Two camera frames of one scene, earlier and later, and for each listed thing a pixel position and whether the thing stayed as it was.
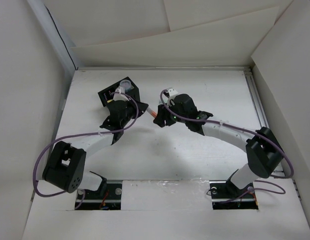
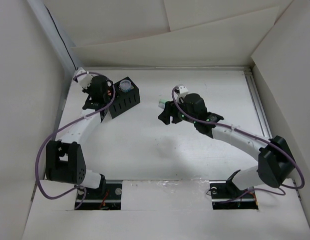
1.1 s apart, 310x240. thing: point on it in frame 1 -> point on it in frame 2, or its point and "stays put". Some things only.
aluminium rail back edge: (164, 68) stays put
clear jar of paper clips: (126, 83) stays put
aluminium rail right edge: (257, 100) stays put
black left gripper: (132, 104) -> (87, 90)
